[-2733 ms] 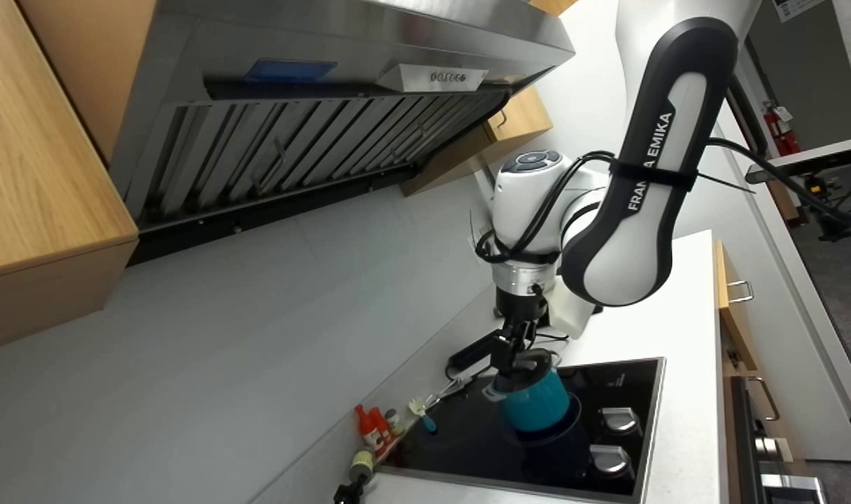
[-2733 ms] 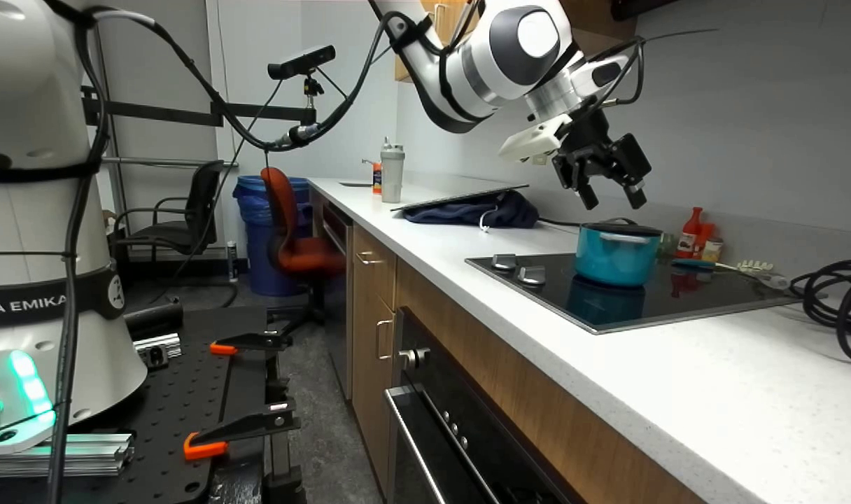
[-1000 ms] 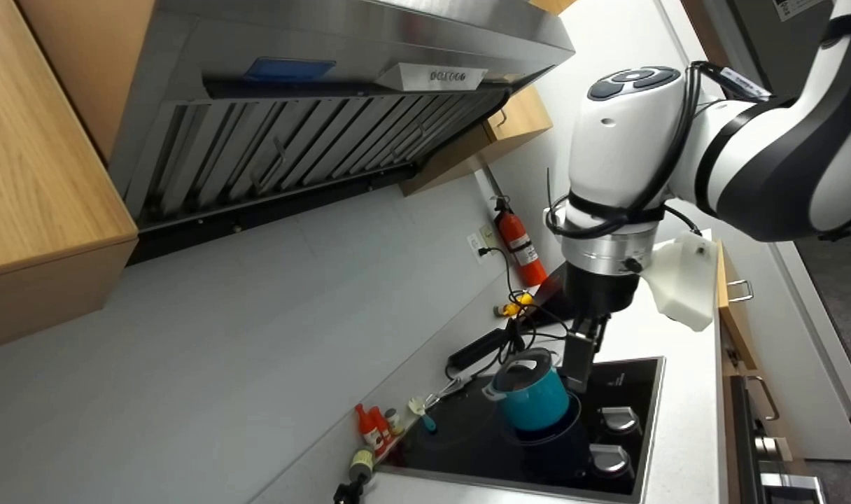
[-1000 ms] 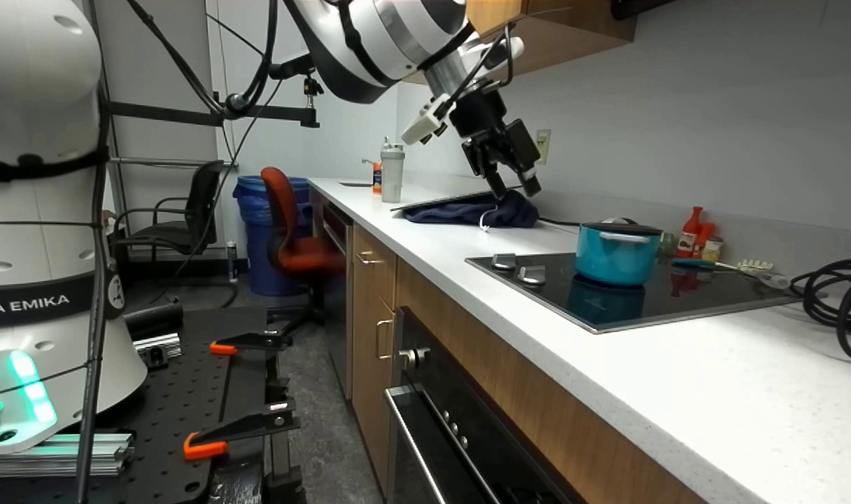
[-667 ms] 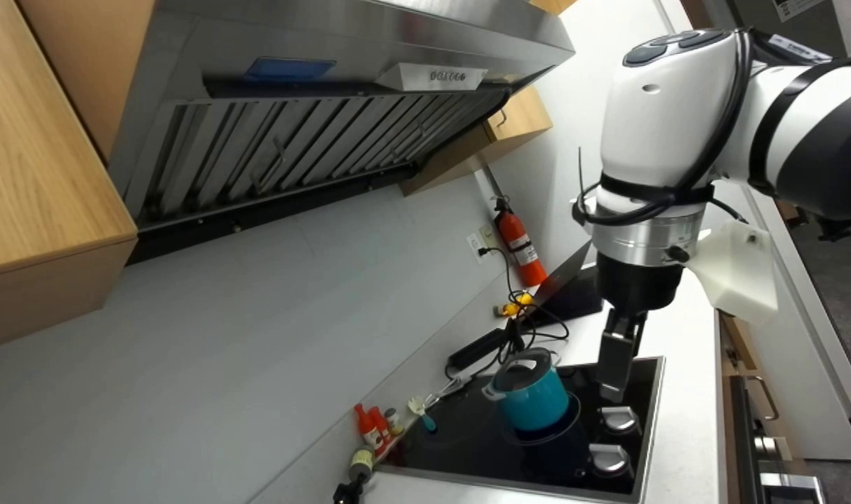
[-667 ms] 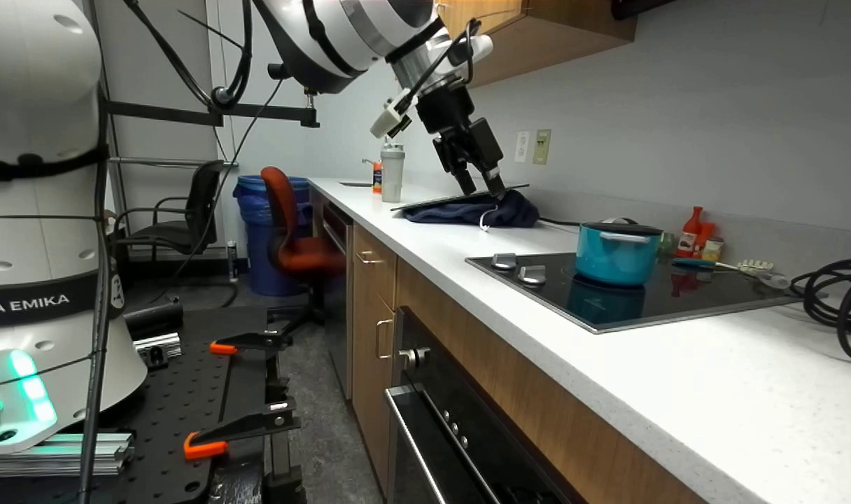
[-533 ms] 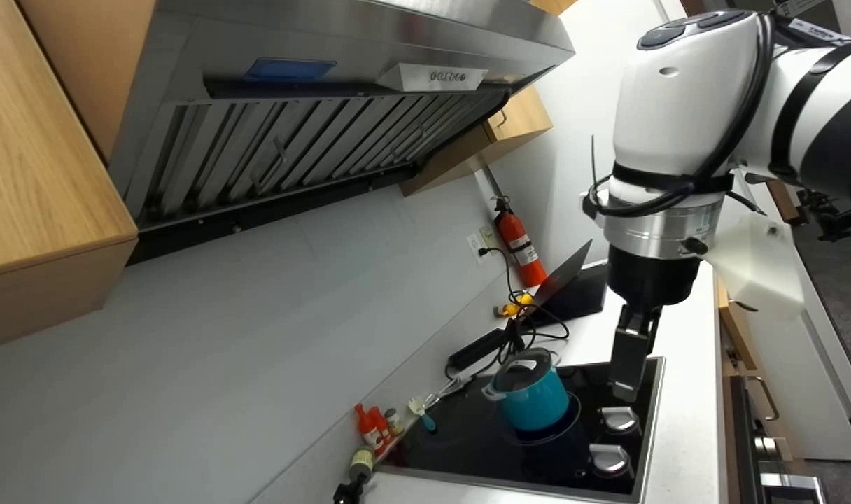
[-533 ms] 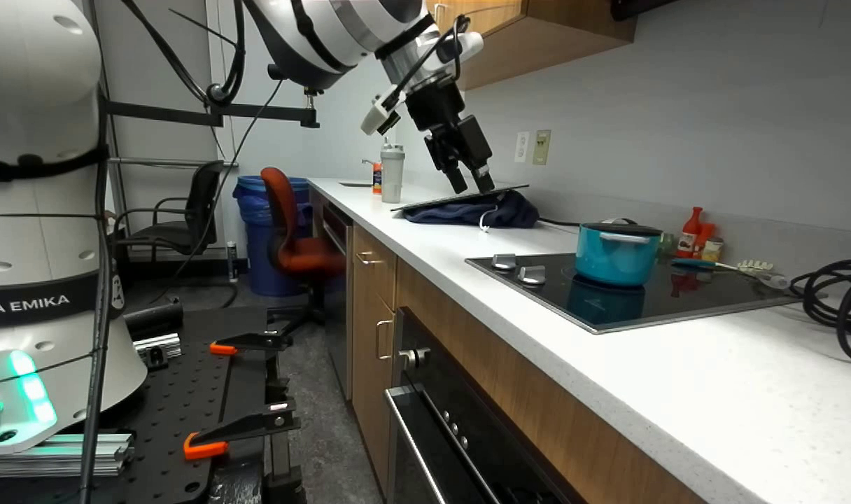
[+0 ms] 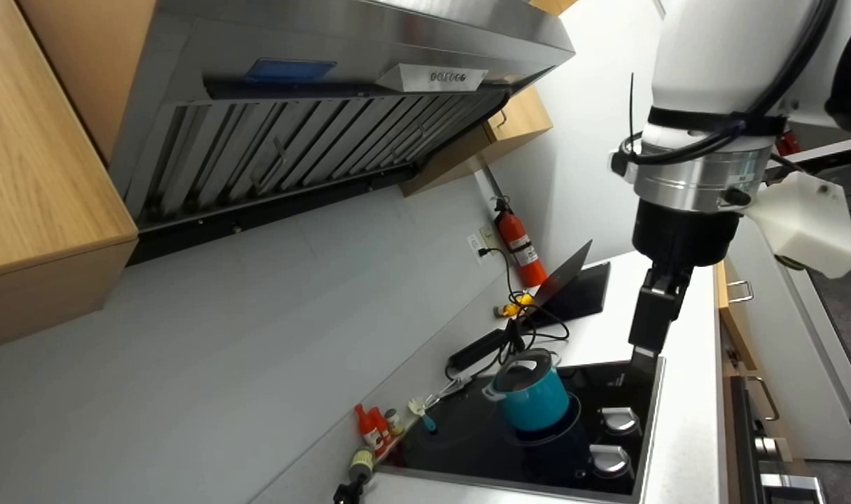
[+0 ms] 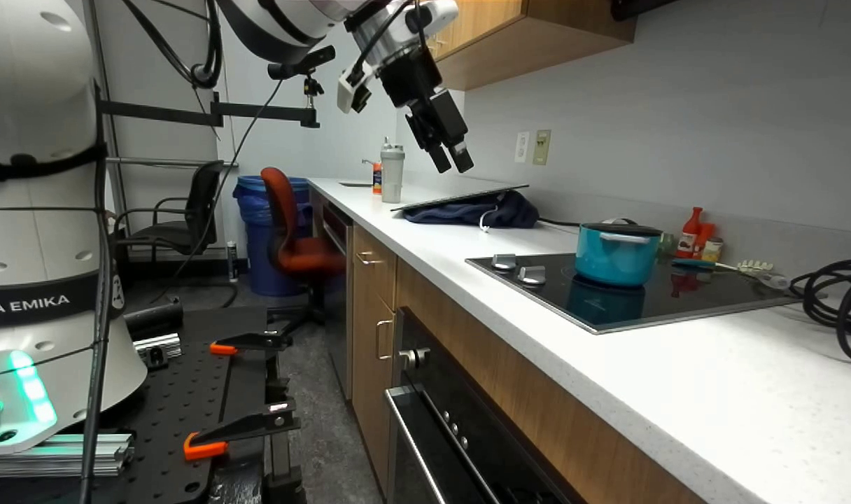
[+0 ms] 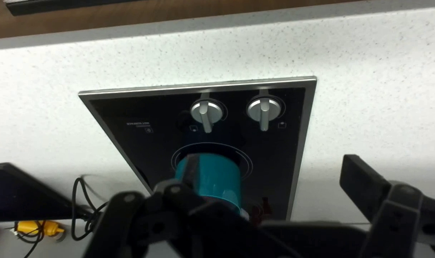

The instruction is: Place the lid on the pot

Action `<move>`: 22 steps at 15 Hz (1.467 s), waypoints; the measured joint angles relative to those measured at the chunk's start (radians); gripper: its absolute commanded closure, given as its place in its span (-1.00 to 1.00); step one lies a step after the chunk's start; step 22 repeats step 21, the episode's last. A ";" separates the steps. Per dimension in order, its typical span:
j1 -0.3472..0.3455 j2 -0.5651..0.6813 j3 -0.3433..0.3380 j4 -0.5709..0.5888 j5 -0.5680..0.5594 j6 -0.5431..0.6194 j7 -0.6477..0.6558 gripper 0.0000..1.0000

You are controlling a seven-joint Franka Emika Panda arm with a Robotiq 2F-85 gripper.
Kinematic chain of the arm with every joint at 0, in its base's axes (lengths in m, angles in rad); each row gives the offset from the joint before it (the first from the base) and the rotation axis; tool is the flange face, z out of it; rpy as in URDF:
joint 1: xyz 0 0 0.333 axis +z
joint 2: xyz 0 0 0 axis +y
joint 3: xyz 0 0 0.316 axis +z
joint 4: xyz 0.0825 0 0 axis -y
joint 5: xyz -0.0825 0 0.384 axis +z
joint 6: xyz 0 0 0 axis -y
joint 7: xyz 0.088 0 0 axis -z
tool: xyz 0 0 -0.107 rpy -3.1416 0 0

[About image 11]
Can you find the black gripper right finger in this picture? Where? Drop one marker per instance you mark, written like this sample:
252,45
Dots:
408,224

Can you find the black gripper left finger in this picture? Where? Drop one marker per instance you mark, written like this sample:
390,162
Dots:
131,224

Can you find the teal cooking pot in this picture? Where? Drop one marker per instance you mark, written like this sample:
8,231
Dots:
214,179

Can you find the black glass cooktop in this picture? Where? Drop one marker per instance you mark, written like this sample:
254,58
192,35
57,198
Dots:
140,124

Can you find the black laptop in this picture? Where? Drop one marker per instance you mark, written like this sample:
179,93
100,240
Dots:
21,194

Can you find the silver cooktop knob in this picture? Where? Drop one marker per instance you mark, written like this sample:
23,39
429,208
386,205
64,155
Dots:
206,111
263,109

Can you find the long wooden fascia panel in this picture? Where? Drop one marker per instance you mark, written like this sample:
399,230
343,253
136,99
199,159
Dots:
226,12

